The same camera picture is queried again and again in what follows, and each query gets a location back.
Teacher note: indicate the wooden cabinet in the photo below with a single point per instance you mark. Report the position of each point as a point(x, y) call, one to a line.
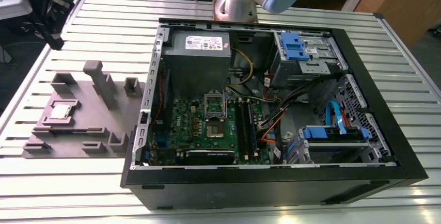
point(406, 7)

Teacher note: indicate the blue VGA port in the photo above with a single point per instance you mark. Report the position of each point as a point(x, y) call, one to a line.
point(162, 141)

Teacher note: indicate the CPU socket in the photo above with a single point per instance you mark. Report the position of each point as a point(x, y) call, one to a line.
point(217, 129)

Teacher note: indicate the thin metal locking lever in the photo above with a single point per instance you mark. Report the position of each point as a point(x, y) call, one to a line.
point(225, 105)

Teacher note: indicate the black graphics card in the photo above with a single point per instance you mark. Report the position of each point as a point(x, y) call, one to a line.
point(206, 158)

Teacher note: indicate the grey metal drive cage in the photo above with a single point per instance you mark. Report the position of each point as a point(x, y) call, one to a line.
point(313, 67)

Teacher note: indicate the blue plastic drive latch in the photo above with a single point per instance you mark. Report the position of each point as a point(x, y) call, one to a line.
point(293, 46)

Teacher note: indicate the hard disk in blue carrier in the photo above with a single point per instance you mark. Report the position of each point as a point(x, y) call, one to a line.
point(315, 133)

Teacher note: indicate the grey metal disk bay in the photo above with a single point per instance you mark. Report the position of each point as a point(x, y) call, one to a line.
point(340, 145)

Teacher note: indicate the grey power supply unit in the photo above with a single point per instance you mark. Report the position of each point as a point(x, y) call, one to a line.
point(197, 71)

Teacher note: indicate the black PC case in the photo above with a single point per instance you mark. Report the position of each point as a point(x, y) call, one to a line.
point(275, 182)

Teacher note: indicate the silver square CPU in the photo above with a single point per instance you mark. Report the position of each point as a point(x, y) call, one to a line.
point(60, 111)

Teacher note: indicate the grey parts rack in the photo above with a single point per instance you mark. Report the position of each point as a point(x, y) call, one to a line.
point(90, 120)

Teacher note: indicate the green motherboard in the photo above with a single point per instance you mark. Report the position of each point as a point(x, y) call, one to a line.
point(186, 133)

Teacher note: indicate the black RAM slot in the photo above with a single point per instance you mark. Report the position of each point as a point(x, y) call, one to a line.
point(242, 131)
point(249, 131)

